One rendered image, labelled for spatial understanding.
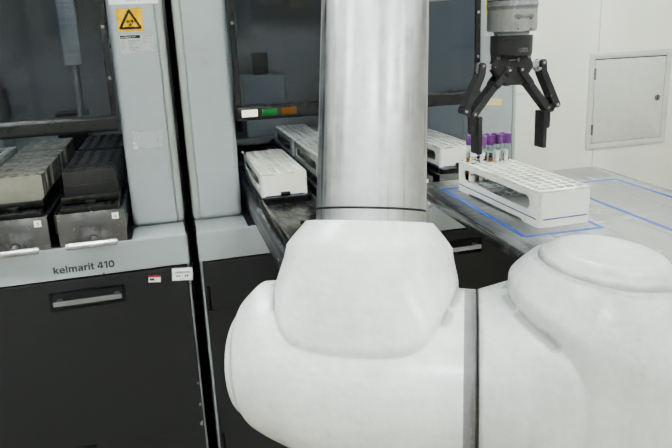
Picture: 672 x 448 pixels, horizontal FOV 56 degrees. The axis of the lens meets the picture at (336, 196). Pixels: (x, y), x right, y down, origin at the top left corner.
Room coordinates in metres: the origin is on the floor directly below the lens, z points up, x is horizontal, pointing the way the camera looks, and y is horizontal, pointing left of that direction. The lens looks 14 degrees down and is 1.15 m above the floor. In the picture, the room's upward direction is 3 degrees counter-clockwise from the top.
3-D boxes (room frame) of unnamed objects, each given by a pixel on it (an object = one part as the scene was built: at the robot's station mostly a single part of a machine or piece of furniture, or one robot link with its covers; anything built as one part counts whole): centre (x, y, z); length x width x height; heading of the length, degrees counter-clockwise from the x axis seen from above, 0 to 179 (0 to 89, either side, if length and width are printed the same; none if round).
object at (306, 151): (1.60, 0.03, 0.83); 0.30 x 0.10 x 0.06; 15
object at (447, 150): (1.68, -0.27, 0.83); 0.30 x 0.10 x 0.06; 15
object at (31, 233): (1.56, 0.74, 0.78); 0.73 x 0.14 x 0.09; 15
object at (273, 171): (1.46, 0.15, 0.83); 0.30 x 0.10 x 0.06; 15
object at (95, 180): (1.37, 0.54, 0.85); 0.12 x 0.02 x 0.06; 105
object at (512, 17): (1.19, -0.33, 1.16); 0.09 x 0.09 x 0.06
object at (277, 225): (1.28, 0.10, 0.78); 0.73 x 0.14 x 0.09; 15
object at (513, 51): (1.19, -0.33, 1.09); 0.08 x 0.07 x 0.09; 105
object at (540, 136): (1.21, -0.40, 0.95); 0.03 x 0.01 x 0.07; 15
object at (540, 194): (1.16, -0.34, 0.85); 0.30 x 0.10 x 0.06; 15
